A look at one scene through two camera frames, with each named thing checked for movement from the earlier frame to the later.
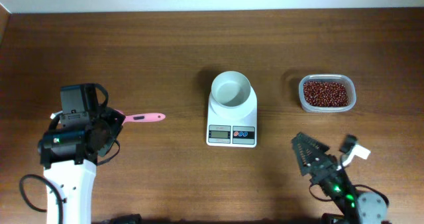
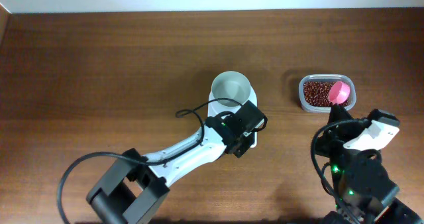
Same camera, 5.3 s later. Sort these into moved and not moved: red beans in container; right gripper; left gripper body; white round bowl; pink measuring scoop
Moved: left gripper body; right gripper; pink measuring scoop
Not moved: white round bowl; red beans in container
